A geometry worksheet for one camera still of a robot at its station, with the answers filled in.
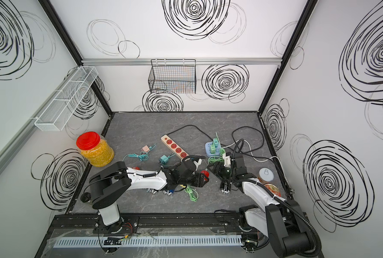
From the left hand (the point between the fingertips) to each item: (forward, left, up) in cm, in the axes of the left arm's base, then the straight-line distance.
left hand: (206, 181), depth 83 cm
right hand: (+5, -2, +2) cm, 6 cm away
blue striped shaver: (-5, +18, -1) cm, 19 cm away
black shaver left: (-5, +27, -2) cm, 28 cm away
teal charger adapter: (+13, +25, -2) cm, 28 cm away
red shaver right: (+4, +1, +2) cm, 4 cm away
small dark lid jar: (-10, +59, 0) cm, 60 cm away
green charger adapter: (+22, -6, +1) cm, 23 cm away
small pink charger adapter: (+21, +38, -3) cm, 43 cm away
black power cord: (+20, -28, -4) cm, 34 cm away
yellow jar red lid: (+11, +58, +10) cm, 60 cm away
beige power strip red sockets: (+21, +19, -2) cm, 29 cm away
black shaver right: (-2, -10, -1) cm, 10 cm away
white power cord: (+19, -29, -4) cm, 35 cm away
